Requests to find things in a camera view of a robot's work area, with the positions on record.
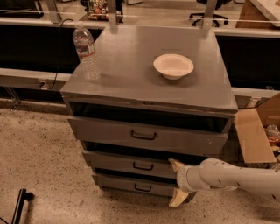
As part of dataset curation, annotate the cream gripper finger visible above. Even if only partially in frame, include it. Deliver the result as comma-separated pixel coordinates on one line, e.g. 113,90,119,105
169,187,189,207
169,158,185,172

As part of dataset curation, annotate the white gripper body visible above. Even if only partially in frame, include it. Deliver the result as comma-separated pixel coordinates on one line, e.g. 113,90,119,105
176,166,193,193

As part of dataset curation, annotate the grey drawer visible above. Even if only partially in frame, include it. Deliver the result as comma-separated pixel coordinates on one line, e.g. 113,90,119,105
92,172,177,198
68,116,228,156
81,150,210,179

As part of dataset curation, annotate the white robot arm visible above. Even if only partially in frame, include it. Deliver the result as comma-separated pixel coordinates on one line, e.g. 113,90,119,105
169,158,280,207

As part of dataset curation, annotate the grey top drawer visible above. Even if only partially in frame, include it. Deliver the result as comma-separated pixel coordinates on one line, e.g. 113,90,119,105
68,116,228,156

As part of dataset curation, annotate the grey drawer cabinet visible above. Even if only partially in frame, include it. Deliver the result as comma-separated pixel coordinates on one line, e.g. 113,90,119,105
61,25,237,184

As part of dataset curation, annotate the grey bottom drawer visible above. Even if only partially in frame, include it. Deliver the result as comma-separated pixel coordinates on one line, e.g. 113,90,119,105
92,172,177,198

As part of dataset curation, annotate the cardboard box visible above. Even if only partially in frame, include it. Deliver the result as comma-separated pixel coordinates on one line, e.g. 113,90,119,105
234,94,280,169

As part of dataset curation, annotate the bottle inside cardboard box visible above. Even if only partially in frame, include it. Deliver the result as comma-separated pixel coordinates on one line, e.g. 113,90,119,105
264,124,280,145

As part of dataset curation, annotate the white bowl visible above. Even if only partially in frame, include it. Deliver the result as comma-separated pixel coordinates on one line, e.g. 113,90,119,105
153,54,194,81

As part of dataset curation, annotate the black office chair base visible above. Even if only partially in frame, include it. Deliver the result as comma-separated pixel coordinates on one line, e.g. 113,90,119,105
189,12,229,28

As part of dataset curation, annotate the black bar on floor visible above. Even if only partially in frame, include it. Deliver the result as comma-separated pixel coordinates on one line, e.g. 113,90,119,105
11,188,34,224

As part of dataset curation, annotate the clear plastic water bottle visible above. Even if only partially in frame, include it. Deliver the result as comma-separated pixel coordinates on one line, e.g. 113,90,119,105
73,21,101,81

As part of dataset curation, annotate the colourful objects bin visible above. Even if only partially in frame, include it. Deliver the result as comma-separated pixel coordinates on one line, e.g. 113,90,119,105
87,0,109,20

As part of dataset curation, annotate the black cable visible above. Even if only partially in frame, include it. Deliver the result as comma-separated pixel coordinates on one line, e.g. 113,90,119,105
47,18,75,91

